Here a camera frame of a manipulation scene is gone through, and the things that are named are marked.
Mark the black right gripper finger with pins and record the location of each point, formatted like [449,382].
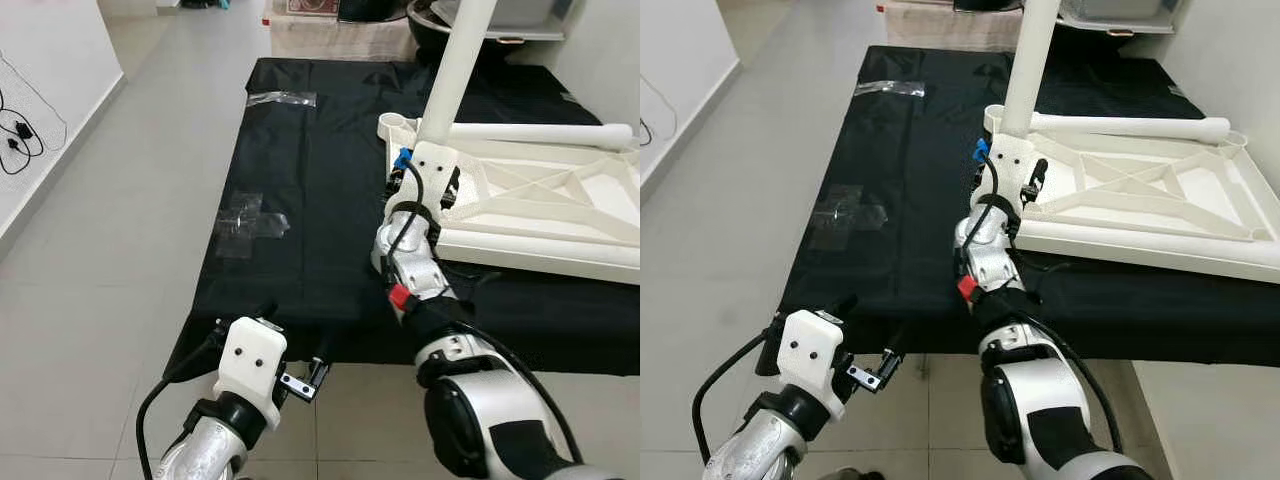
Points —
[452,185]
[1036,180]

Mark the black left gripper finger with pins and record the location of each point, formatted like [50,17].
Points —
[268,310]
[322,370]
[842,305]
[897,345]

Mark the white plastic children table top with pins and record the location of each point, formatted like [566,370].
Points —
[1150,262]
[560,265]

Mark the black tablecloth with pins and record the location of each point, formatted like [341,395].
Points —
[300,290]
[900,290]

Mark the clear tape cross patch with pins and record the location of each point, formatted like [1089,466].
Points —
[850,215]
[250,225]

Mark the dark robot left foot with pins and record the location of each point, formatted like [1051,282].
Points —
[855,473]

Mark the black wok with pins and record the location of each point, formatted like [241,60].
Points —
[430,35]

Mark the clear tape strip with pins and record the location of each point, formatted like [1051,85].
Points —
[282,99]
[890,88]

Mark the beige woven cloth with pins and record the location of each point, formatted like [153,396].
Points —
[950,30]
[340,40]

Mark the shiny dark metal pan lid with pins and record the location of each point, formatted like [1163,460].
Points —
[370,10]

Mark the red printed carton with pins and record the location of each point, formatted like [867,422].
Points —
[310,7]

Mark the black power adapter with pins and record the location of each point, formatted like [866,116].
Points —
[22,130]

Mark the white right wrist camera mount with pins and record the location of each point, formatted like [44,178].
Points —
[430,175]
[1003,170]

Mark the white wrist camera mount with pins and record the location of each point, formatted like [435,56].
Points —
[248,365]
[808,355]
[430,175]
[1003,170]

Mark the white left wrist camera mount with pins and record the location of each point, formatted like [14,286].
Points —
[248,365]
[808,355]

